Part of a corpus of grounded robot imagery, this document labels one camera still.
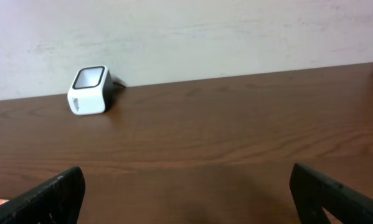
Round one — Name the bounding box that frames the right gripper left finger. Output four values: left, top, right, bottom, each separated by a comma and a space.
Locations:
0, 167, 85, 224

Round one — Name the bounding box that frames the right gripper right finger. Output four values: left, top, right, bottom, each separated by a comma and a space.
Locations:
289, 163, 373, 224

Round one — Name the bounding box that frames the white barcode scanner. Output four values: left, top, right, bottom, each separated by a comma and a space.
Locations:
67, 65, 114, 115

